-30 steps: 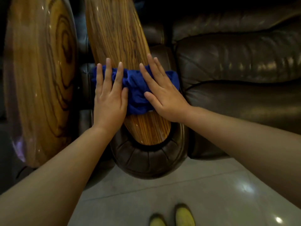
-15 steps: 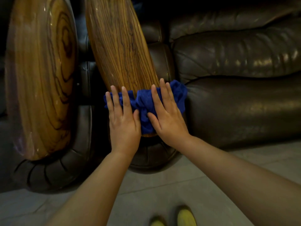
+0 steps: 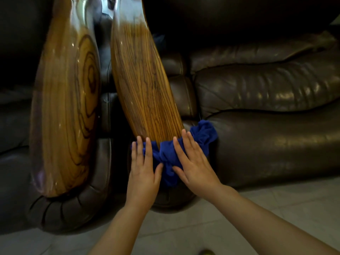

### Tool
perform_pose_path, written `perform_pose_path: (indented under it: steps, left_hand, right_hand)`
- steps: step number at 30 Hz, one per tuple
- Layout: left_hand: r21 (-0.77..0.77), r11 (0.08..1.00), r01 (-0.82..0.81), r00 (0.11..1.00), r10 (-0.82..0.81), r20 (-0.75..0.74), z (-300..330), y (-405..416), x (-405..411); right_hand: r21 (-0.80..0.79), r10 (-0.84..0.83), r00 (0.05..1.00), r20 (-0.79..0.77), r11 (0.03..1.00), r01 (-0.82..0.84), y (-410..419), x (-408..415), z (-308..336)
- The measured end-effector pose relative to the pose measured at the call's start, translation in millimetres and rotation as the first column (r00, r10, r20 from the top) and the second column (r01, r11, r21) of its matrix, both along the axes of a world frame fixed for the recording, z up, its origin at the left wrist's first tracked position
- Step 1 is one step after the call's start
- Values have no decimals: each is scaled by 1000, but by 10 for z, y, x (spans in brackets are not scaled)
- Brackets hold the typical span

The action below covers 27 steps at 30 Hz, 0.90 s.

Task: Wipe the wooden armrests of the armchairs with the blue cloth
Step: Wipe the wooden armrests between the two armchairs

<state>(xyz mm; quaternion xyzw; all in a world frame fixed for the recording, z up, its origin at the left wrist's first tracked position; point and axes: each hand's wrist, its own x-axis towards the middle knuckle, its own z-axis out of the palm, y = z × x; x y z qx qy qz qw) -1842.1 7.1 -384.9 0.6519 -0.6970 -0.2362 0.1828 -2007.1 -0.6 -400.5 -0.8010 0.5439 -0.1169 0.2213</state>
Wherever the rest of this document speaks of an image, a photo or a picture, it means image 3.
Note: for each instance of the dark brown leather armchair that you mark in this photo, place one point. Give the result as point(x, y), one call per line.
point(16, 156)

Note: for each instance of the person's left forearm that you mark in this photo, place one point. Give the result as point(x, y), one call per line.
point(119, 231)

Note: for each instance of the person's right thumb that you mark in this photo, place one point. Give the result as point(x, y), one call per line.
point(179, 173)

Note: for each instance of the person's left thumb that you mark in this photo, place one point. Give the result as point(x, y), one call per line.
point(158, 173)

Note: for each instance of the dark brown leather sofa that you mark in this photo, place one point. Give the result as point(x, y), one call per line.
point(265, 116)

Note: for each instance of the person's left hand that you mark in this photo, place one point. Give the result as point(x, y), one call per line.
point(142, 183)

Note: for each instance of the person's right hand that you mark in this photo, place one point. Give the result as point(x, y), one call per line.
point(198, 172)

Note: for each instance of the person's left middle finger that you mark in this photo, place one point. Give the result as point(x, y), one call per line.
point(140, 151)

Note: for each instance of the person's right middle finger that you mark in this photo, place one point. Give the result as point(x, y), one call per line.
point(188, 143)

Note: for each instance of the blue cleaning cloth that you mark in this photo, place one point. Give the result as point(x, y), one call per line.
point(166, 156)

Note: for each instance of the glossy wooden armrest straight grain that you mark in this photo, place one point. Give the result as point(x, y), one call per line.
point(143, 76)

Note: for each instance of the person's right forearm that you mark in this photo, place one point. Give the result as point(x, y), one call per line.
point(260, 223)

